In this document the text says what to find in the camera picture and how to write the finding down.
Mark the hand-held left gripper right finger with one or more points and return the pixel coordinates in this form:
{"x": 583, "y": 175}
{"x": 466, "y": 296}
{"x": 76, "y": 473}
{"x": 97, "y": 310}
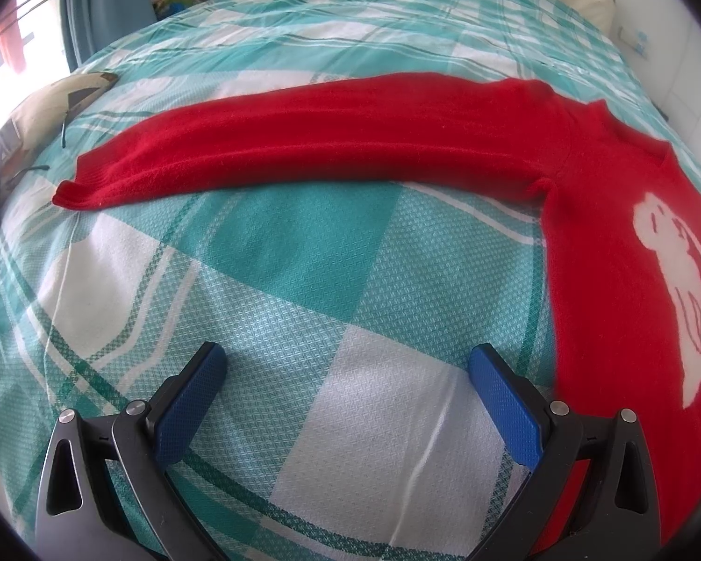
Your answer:
{"x": 505, "y": 409}

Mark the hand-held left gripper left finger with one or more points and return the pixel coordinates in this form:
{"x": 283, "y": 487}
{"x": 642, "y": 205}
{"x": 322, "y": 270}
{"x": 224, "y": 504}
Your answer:
{"x": 190, "y": 403}

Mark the red sweater with white figure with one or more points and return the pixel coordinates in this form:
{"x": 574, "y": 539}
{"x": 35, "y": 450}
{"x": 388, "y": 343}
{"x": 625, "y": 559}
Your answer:
{"x": 385, "y": 134}

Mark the teal white checked bedsheet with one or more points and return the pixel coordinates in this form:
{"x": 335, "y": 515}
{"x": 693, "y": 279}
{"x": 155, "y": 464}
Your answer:
{"x": 304, "y": 245}

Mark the beige and grey garment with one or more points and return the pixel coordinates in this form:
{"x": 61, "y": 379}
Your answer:
{"x": 52, "y": 93}

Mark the red hanging cloth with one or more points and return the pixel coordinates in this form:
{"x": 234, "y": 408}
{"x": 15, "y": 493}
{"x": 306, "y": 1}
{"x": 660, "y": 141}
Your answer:
{"x": 11, "y": 41}

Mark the blue curtain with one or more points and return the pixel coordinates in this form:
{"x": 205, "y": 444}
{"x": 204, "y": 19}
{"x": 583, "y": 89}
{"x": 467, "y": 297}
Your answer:
{"x": 105, "y": 0}

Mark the white wall socket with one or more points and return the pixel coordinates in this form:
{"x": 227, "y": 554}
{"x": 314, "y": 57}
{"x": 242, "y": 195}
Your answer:
{"x": 634, "y": 41}

